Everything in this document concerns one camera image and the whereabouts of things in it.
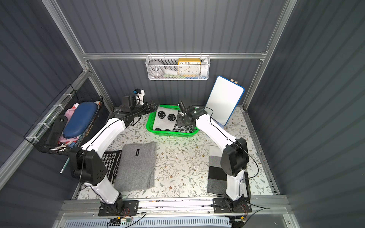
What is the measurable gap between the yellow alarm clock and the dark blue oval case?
55 centimetres

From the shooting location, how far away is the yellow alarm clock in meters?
0.88

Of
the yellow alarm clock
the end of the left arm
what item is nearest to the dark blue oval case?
the end of the left arm

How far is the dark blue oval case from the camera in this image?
2.07 ft
